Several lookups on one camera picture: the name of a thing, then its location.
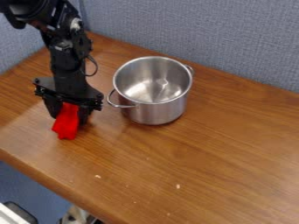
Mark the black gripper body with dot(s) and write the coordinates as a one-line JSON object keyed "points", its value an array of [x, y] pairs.
{"points": [[71, 87]]}

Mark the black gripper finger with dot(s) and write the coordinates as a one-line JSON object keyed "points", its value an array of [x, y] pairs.
{"points": [[84, 112], [52, 103]]}

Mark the red star-shaped block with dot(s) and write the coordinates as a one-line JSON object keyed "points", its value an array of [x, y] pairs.
{"points": [[67, 122]]}

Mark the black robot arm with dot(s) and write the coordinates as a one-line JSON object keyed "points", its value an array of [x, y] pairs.
{"points": [[56, 19]]}

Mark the metal pot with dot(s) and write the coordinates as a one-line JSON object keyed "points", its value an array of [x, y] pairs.
{"points": [[151, 87]]}

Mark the white object under table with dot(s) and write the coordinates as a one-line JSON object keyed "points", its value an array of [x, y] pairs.
{"points": [[78, 216]]}

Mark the grey black object under table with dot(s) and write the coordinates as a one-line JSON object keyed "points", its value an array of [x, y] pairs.
{"points": [[13, 214]]}

